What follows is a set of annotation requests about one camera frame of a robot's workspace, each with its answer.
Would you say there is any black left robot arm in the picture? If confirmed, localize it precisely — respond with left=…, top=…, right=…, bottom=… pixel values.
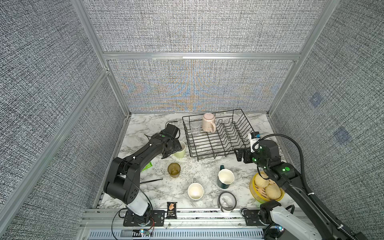
left=104, top=130, right=182, bottom=218

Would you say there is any steamed bun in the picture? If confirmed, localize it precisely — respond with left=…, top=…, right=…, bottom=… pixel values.
left=254, top=173, right=270, bottom=189
left=265, top=184, right=282, bottom=200

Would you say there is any clear glass with black rim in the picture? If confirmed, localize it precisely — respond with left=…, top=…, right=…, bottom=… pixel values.
left=218, top=192, right=237, bottom=213

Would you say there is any green snack packet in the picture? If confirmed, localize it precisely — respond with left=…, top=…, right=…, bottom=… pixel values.
left=142, top=162, right=153, bottom=171

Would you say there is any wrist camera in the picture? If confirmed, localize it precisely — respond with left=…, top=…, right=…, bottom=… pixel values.
left=249, top=132, right=261, bottom=153
left=165, top=121, right=181, bottom=139

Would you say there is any white cream mug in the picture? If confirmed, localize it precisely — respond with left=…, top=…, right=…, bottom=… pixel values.
left=188, top=179, right=205, bottom=201

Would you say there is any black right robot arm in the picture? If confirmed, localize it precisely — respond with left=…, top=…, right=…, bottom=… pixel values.
left=235, top=132, right=367, bottom=240

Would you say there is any clear glass tumbler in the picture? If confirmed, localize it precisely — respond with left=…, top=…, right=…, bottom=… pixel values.
left=190, top=121, right=202, bottom=135

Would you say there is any pink iridescent mug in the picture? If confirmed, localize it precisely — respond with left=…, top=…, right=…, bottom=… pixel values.
left=202, top=113, right=217, bottom=134

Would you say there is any amber glass cup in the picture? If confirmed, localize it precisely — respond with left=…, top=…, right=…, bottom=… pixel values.
left=168, top=163, right=181, bottom=178

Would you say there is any light green mug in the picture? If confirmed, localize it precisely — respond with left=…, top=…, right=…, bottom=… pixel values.
left=173, top=141, right=186, bottom=159

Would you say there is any dark green mug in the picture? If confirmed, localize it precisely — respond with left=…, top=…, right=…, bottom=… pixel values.
left=217, top=165, right=235, bottom=189

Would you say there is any yellow bamboo steamer basket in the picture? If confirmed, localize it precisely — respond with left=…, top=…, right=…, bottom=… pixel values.
left=249, top=171, right=285, bottom=203

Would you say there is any black wire dish rack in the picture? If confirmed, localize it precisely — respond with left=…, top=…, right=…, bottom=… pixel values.
left=182, top=109, right=254, bottom=161

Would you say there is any dark snack bar packet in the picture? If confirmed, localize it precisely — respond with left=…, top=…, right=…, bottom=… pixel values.
left=166, top=202, right=177, bottom=219

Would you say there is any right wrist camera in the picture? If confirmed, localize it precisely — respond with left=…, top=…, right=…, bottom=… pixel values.
left=249, top=132, right=261, bottom=153

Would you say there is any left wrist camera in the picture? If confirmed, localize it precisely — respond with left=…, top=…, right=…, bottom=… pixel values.
left=165, top=121, right=181, bottom=139

